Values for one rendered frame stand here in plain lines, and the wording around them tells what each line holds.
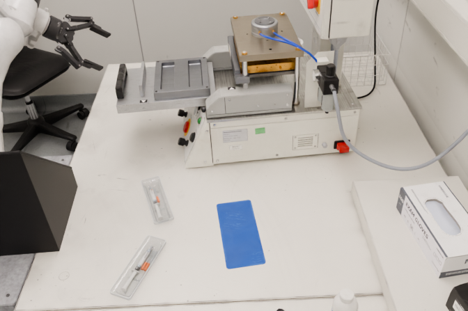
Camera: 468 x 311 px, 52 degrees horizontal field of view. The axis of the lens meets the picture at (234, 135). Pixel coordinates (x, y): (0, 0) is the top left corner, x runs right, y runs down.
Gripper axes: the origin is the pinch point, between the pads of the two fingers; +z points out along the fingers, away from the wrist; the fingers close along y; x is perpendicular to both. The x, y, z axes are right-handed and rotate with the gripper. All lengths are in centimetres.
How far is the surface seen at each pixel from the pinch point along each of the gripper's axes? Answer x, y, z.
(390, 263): -83, -68, 49
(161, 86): -30.3, -20.3, 9.4
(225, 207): -43, -55, 29
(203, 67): -35.5, -10.8, 19.7
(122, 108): -25.2, -29.4, 0.5
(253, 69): -54, -16, 25
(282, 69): -60, -16, 30
